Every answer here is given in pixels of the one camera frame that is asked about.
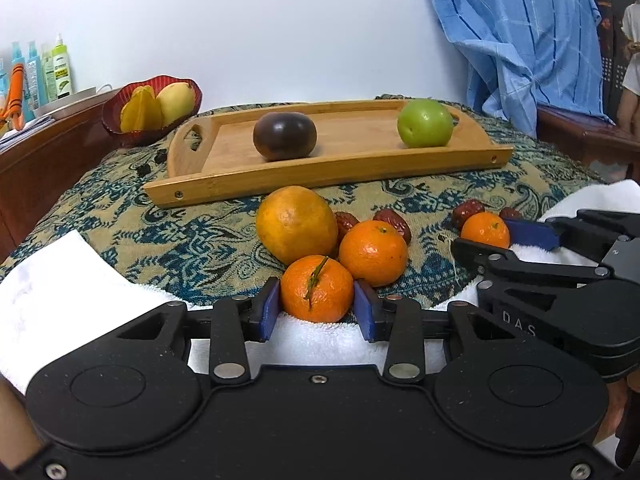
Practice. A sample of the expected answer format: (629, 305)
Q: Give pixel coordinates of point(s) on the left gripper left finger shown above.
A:
(235, 321)

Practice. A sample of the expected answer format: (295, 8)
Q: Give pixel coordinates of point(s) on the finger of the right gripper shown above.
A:
(499, 264)
(591, 233)

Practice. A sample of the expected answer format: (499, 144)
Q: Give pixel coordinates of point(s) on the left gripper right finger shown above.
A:
(397, 322)

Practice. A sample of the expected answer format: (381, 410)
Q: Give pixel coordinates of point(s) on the small mandarin orange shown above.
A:
(488, 229)

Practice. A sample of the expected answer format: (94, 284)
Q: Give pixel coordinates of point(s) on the red jujube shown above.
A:
(395, 220)
(508, 213)
(464, 211)
(345, 222)

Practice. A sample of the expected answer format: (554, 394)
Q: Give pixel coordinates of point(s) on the mandarin with stem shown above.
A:
(317, 289)

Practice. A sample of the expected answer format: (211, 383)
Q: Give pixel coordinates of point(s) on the right hand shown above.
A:
(617, 401)

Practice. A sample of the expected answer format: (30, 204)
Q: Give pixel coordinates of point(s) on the left hand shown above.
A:
(18, 439)

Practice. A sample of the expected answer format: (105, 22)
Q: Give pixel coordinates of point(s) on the mandarin orange middle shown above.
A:
(374, 251)

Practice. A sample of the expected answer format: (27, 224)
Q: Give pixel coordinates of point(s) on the patterned teal beige tablecloth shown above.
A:
(202, 253)

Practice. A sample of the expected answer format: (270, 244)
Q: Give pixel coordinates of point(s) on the wooden chair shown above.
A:
(588, 139)

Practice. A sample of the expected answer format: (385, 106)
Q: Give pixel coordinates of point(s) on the large orange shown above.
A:
(295, 222)

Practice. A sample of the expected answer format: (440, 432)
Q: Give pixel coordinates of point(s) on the person in background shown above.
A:
(628, 110)

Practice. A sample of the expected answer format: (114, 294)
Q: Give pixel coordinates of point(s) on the green apple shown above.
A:
(425, 124)

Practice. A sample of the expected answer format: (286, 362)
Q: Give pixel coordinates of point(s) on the wooden serving tray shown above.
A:
(213, 157)

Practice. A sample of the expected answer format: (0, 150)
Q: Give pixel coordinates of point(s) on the white towel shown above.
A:
(65, 295)

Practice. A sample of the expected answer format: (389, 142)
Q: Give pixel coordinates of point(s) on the dark purple plum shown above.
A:
(284, 135)

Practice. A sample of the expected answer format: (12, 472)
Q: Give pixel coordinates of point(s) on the blue checked cloth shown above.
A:
(525, 54)

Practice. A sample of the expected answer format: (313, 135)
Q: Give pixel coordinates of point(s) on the yellow starfruit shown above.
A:
(141, 112)

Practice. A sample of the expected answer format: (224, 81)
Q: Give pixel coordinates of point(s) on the yellow mango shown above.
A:
(176, 100)

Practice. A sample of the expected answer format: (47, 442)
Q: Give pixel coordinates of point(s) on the red fruit bowl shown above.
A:
(113, 107)

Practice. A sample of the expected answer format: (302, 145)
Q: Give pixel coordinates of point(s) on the dark wooden cabinet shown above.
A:
(37, 168)

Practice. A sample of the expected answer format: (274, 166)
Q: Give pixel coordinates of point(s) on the metal tray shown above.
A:
(64, 101)

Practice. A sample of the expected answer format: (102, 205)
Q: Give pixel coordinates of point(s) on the papers on cabinet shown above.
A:
(14, 137)

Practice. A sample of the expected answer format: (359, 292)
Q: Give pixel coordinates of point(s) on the green spray bottle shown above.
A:
(61, 69)

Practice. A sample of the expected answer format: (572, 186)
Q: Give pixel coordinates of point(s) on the orange scissors tool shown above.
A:
(13, 108)

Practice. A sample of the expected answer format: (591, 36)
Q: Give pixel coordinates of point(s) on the teal spray bottle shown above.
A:
(35, 79)
(18, 57)

